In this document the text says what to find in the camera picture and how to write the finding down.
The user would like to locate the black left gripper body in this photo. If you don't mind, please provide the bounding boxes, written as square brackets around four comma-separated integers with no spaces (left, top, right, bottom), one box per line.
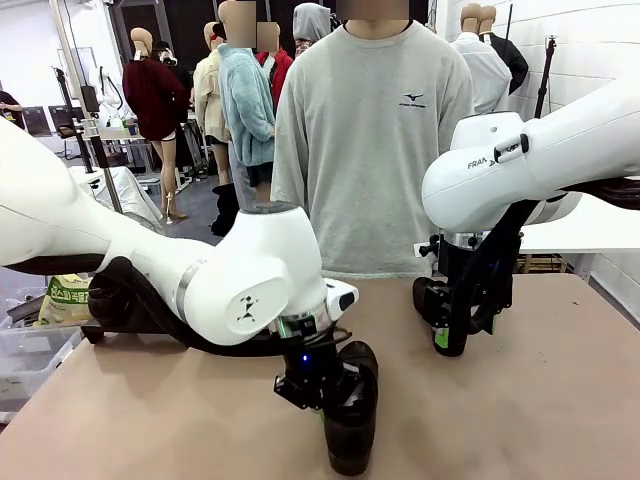
[272,343,351,414]

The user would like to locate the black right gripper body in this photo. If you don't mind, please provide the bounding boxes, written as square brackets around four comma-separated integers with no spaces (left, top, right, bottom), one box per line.
[439,243,516,322]

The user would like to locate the black low shoe stand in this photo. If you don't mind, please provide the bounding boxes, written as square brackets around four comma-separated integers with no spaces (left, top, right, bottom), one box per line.
[81,319,176,346]

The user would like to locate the black tripod stand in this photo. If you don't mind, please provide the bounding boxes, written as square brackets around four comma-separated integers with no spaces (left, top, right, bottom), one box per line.
[532,34,559,121]

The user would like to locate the black light stand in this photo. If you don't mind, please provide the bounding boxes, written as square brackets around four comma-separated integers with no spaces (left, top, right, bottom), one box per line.
[53,67,99,175]

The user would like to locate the wooden pallet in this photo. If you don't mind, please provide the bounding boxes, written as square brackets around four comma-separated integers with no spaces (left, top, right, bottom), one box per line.
[517,253,569,275]

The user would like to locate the white work table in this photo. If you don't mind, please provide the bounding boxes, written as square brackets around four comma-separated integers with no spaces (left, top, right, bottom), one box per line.
[517,199,640,281]

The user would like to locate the person torso grey sweatshirt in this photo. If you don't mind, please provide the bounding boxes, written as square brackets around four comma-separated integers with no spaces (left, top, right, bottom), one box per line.
[269,14,475,279]

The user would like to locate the black boots pair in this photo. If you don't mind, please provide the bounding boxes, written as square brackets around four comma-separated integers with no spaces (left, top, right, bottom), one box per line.
[210,183,242,239]

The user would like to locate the mannequin in white shirt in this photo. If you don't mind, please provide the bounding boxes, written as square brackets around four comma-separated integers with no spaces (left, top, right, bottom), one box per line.
[449,2,514,116]

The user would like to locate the mannequin in black jacket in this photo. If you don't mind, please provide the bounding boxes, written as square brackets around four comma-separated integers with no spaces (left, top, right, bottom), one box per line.
[478,4,530,96]

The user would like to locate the white draped cloth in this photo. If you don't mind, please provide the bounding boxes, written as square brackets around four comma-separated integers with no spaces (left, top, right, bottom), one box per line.
[69,167,166,236]

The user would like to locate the mannequin in red jacket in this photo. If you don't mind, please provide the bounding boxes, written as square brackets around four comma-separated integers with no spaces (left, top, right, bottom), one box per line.
[255,22,295,109]

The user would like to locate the green yellow snack bag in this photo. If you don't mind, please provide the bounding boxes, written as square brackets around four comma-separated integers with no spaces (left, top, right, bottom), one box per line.
[33,273,94,329]

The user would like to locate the mannequin in blue fleece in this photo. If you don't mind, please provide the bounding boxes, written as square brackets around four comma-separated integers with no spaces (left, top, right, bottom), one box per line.
[217,0,278,211]

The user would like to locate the silver metal pole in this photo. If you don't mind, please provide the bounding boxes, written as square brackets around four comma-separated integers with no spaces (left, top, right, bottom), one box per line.
[49,0,125,214]

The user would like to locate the clear plastic storage bin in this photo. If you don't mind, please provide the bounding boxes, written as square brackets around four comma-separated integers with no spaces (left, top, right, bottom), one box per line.
[0,299,85,419]

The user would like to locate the mannequin in grey hoodie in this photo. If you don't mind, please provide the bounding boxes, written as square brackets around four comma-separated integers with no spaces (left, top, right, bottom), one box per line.
[292,2,332,59]

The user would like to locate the mannequin in beige jacket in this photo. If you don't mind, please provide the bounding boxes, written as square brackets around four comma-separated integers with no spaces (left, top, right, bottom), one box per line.
[192,22,235,186]

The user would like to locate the mannequin in maroon dress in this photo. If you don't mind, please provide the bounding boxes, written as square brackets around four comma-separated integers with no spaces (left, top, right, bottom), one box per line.
[122,27,190,226]

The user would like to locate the bystander in black shirt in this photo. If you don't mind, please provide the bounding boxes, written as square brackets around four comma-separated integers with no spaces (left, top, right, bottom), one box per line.
[0,89,24,129]

